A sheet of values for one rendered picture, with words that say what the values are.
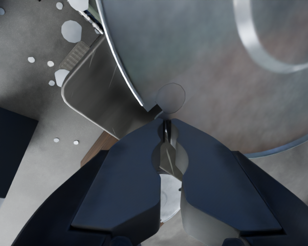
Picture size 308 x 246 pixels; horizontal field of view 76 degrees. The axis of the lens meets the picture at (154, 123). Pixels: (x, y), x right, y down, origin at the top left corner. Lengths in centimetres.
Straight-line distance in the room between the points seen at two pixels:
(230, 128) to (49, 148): 98
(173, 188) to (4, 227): 99
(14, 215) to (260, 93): 134
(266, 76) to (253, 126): 4
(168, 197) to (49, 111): 64
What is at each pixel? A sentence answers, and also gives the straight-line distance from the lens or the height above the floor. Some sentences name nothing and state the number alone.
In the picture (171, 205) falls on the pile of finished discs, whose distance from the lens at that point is 89.
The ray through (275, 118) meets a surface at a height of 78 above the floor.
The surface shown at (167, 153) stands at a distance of 16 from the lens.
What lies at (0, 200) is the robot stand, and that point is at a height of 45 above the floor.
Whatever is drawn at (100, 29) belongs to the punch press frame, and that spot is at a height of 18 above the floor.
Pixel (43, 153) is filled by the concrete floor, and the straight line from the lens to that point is 110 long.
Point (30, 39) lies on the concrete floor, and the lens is 92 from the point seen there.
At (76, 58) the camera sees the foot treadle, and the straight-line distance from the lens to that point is 75.
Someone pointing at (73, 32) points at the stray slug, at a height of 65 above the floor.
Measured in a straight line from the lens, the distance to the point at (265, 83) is 18.
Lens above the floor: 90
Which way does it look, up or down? 57 degrees down
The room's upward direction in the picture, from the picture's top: 146 degrees clockwise
